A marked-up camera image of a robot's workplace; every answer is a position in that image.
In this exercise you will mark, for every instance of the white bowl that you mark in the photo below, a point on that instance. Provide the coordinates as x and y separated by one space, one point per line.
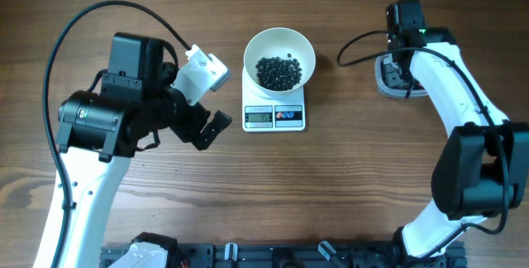
279 41

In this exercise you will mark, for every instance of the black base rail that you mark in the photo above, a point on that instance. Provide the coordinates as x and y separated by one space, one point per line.
348 254

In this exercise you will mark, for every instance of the black beans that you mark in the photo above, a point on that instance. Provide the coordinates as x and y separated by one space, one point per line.
278 74

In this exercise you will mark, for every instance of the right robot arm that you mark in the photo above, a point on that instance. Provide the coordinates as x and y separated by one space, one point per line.
482 171

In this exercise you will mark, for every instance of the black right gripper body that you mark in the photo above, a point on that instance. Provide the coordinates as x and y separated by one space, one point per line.
405 78

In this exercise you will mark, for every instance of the clear plastic container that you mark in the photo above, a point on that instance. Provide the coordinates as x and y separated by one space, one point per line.
395 93

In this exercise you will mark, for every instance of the white digital kitchen scale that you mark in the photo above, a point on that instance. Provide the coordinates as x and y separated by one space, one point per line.
277 113

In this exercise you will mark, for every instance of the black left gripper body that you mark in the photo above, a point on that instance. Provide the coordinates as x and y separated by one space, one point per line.
184 121

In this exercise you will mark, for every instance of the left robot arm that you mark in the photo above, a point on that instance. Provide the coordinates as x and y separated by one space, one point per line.
98 136

